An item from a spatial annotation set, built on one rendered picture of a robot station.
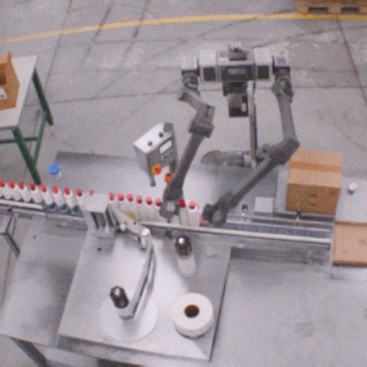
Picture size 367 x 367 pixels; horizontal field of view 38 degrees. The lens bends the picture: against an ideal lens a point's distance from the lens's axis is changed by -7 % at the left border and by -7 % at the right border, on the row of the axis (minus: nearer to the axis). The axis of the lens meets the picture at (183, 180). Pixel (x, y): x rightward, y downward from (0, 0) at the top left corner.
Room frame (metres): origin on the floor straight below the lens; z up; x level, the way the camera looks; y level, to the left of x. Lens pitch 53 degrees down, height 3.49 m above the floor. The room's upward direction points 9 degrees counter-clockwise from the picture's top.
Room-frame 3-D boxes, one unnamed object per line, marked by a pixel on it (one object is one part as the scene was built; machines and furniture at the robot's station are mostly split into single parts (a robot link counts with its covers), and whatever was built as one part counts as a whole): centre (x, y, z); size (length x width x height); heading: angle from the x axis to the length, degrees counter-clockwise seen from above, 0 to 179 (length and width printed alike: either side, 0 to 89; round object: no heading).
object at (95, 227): (1.75, 0.47, 1.01); 0.14 x 0.13 x 0.26; 72
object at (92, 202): (1.74, 0.47, 1.14); 0.14 x 0.11 x 0.01; 72
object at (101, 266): (1.32, 0.29, 0.86); 0.80 x 0.67 x 0.05; 72
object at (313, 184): (1.77, -0.71, 0.99); 0.30 x 0.24 x 0.27; 72
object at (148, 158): (1.82, 0.11, 1.38); 0.17 x 0.10 x 0.19; 127
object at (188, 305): (1.10, 0.05, 0.95); 0.20 x 0.20 x 0.14
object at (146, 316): (1.19, 0.38, 0.89); 0.31 x 0.31 x 0.01
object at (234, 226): (1.71, 0.03, 0.86); 1.65 x 0.08 x 0.04; 72
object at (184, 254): (1.42, 0.05, 1.03); 0.09 x 0.09 x 0.30
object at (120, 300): (1.19, 0.38, 1.04); 0.09 x 0.09 x 0.29
